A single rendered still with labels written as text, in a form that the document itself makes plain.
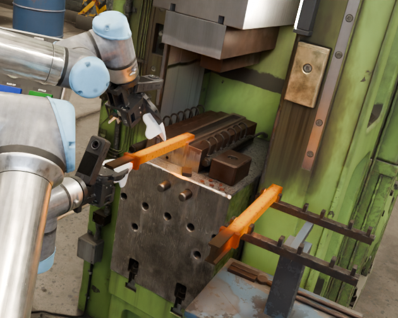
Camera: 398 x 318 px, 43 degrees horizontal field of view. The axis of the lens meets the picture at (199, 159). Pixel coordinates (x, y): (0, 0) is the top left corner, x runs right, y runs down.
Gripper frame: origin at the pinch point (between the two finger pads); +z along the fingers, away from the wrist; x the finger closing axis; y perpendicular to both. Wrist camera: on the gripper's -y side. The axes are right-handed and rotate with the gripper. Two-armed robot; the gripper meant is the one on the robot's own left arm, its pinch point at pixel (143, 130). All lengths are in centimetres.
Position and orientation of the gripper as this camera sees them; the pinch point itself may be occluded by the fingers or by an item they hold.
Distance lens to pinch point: 135.1
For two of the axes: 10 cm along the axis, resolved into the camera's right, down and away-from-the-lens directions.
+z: 0.9, 6.7, 7.4
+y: -5.1, 6.7, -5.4
